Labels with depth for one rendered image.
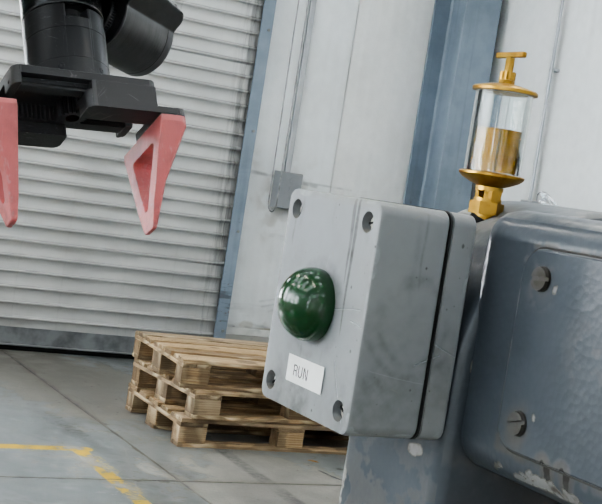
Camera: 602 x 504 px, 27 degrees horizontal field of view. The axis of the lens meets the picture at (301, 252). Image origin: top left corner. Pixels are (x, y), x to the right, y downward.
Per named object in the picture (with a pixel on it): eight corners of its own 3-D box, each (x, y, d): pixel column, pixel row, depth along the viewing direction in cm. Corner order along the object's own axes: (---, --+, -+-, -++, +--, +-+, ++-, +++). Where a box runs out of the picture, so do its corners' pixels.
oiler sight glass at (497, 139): (452, 167, 55) (465, 88, 55) (497, 175, 57) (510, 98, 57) (485, 170, 53) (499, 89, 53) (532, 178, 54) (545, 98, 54)
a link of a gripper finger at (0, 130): (103, 208, 80) (89, 78, 83) (-7, 201, 77) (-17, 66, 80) (67, 247, 86) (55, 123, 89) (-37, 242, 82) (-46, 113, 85)
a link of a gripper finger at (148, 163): (201, 214, 84) (184, 90, 87) (100, 208, 80) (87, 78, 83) (160, 251, 89) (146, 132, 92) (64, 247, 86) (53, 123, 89)
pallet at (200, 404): (129, 382, 674) (132, 356, 674) (324, 395, 732) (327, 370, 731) (189, 419, 601) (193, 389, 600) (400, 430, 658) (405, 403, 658)
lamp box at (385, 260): (259, 394, 54) (291, 187, 53) (348, 400, 56) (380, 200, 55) (345, 438, 47) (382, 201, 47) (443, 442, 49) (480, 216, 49)
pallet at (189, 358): (131, 355, 675) (135, 329, 674) (331, 373, 724) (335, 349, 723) (179, 387, 600) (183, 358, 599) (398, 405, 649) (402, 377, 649)
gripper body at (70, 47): (159, 104, 86) (147, 10, 88) (14, 88, 81) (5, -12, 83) (124, 145, 91) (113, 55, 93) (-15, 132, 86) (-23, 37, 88)
